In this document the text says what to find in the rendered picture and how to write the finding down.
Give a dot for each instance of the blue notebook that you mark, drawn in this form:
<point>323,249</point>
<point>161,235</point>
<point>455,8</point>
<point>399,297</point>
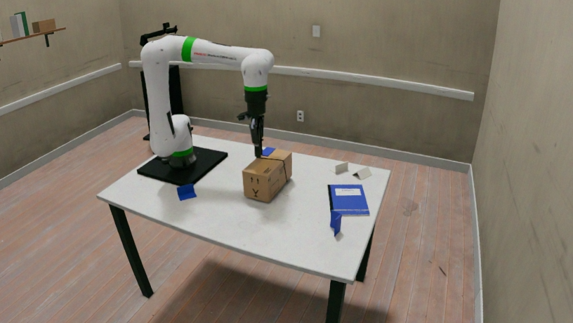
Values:
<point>349,200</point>

